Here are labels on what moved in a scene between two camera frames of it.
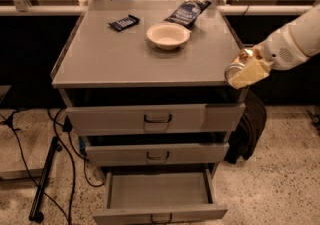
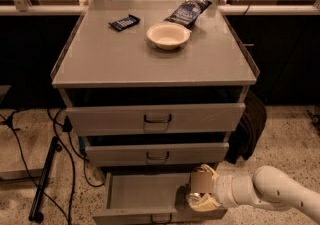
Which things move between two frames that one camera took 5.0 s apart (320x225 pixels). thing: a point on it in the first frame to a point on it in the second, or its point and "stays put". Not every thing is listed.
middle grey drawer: (157, 154) stays put
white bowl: (167, 35) stays put
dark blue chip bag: (188, 11) stays put
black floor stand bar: (35, 214) stays put
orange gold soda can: (244, 57) to (201, 181)
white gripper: (279, 50) to (221, 188)
